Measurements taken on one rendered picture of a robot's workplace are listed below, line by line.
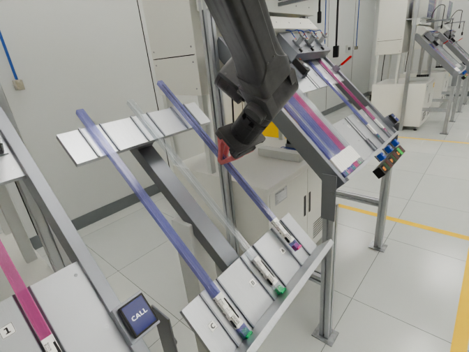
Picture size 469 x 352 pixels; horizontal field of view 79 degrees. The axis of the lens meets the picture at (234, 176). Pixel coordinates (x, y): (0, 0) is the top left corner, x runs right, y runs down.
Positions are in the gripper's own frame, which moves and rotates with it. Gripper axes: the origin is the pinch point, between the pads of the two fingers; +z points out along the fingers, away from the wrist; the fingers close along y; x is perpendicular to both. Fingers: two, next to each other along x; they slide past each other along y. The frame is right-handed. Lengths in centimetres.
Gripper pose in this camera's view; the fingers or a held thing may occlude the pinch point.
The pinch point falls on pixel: (223, 159)
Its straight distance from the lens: 64.7
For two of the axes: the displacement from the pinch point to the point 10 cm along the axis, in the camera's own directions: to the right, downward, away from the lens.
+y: -6.2, 3.6, -6.9
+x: 6.3, 7.6, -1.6
